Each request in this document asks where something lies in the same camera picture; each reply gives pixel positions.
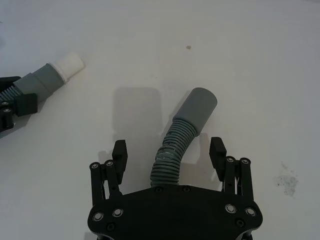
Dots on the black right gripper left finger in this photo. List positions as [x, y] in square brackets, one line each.
[120, 160]

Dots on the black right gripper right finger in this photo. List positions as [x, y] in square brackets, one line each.
[218, 155]

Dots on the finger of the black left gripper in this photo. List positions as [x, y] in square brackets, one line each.
[26, 103]
[7, 81]

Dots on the white plastic tube adapter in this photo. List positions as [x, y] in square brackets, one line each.
[71, 63]

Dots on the white table cloth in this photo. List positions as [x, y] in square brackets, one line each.
[225, 62]

